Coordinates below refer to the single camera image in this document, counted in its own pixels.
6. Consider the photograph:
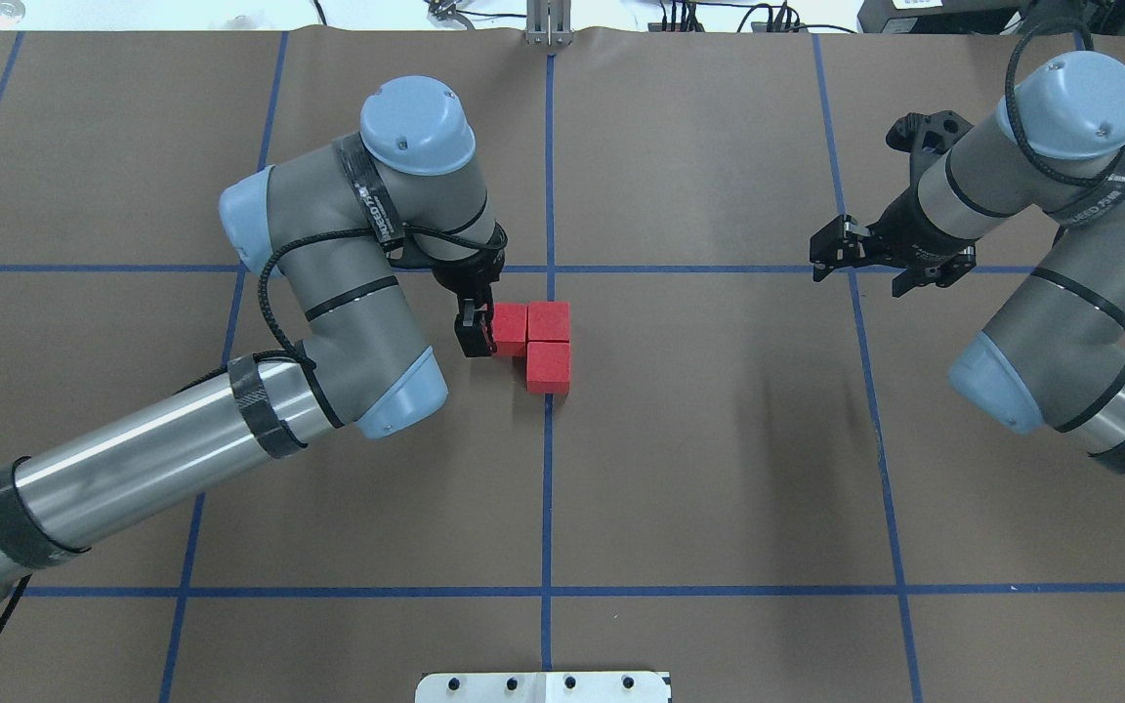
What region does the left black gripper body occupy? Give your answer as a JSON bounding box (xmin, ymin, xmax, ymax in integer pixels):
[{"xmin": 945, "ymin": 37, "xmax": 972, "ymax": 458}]
[{"xmin": 432, "ymin": 246, "xmax": 505, "ymax": 310}]

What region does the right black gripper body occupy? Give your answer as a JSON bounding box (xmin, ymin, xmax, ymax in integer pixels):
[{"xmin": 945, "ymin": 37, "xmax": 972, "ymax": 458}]
[{"xmin": 865, "ymin": 186, "xmax": 977, "ymax": 274}]

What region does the red block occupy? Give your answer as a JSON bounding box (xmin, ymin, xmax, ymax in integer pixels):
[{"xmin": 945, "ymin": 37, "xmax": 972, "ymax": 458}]
[
  {"xmin": 492, "ymin": 301, "xmax": 528, "ymax": 357},
  {"xmin": 527, "ymin": 300, "xmax": 572, "ymax": 344},
  {"xmin": 525, "ymin": 340, "xmax": 572, "ymax": 395}
]

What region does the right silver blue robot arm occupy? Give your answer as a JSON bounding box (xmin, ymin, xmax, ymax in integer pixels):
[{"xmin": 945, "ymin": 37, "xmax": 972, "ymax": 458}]
[{"xmin": 810, "ymin": 49, "xmax": 1125, "ymax": 476}]

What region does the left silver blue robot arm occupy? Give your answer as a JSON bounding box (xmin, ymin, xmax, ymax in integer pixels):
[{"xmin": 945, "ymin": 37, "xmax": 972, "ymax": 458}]
[{"xmin": 0, "ymin": 75, "xmax": 509, "ymax": 601}]

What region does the black power adapter box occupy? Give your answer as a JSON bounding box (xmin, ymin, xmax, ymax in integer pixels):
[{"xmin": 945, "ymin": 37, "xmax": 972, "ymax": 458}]
[{"xmin": 856, "ymin": 1, "xmax": 1023, "ymax": 35}]

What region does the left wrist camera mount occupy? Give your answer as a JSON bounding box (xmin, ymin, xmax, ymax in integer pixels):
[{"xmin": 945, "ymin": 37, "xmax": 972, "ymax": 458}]
[{"xmin": 389, "ymin": 223, "xmax": 509, "ymax": 272}]

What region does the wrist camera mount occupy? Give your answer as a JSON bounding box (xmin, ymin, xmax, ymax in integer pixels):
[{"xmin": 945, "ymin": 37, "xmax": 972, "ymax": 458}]
[
  {"xmin": 389, "ymin": 223, "xmax": 509, "ymax": 272},
  {"xmin": 885, "ymin": 110, "xmax": 974, "ymax": 186}
]

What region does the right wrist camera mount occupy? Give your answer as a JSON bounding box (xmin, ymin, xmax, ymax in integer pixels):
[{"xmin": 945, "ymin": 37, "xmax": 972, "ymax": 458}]
[{"xmin": 885, "ymin": 110, "xmax": 974, "ymax": 186}]

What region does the aluminium frame post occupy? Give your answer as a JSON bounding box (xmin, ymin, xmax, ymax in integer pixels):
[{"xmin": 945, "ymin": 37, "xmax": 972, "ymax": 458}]
[{"xmin": 523, "ymin": 0, "xmax": 574, "ymax": 48}]

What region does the white central post base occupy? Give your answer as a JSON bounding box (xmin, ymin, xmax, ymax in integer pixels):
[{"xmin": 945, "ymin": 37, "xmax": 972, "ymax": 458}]
[{"xmin": 414, "ymin": 669, "xmax": 674, "ymax": 702}]

